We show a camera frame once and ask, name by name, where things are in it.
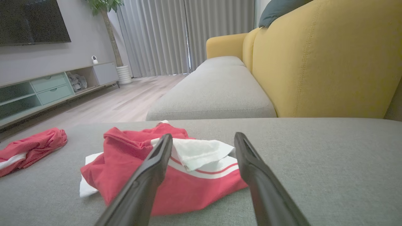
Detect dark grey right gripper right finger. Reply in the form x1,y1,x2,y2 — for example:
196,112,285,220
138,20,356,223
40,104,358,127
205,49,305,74
234,132,311,226

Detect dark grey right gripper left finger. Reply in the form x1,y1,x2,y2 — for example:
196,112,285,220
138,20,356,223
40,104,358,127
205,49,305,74
94,134,173,226

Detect red and white shirt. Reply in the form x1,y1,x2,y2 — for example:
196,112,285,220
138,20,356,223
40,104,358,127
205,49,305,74
79,120,248,216

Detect red shorts with white stripe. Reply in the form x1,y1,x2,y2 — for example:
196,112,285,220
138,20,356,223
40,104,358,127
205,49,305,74
0,127,68,178

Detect grey fabric sofa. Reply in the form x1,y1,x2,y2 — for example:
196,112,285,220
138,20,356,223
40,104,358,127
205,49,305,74
0,118,402,226

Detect long grey sofa seat cushion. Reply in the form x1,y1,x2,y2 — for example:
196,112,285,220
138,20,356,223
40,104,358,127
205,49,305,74
146,64,277,121

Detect white ribbed plant pot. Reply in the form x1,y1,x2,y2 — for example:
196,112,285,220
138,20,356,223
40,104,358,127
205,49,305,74
116,65,133,85

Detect white cabinet door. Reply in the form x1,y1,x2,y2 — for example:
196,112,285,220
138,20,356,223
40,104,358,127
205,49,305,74
93,62,119,86

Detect grey bundle in cabinet shelf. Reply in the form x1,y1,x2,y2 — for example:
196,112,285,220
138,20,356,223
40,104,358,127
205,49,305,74
67,72,88,93

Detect mint green cabinet drawer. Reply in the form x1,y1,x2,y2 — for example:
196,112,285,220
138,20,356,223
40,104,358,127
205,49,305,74
37,84,73,105
30,73,67,93

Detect short grey sofa seat cushion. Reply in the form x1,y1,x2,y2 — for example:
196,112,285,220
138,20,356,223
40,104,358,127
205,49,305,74
196,56,246,71

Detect wide yellow sofa back cushion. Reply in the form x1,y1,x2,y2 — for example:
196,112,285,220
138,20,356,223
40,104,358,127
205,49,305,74
252,0,402,119

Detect narrow yellow sofa back cushion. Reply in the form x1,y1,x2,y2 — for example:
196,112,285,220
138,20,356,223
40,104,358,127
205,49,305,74
242,28,262,73

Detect yellow sofa armrest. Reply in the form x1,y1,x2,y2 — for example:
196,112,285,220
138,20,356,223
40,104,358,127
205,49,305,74
206,33,248,60

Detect long low television cabinet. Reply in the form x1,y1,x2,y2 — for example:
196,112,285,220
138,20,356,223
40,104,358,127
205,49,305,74
0,62,120,129

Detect grey pleated curtain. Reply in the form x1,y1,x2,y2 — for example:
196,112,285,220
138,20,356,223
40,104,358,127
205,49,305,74
185,0,257,72
117,0,191,78

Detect green indoor tree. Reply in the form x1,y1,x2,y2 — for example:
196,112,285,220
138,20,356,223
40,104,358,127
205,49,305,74
85,0,125,68

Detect dark teal pillow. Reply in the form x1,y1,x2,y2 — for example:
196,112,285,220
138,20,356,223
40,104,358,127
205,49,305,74
258,0,313,28

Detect black flat screen television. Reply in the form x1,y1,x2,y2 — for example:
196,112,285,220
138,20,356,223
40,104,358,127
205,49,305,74
0,0,71,46

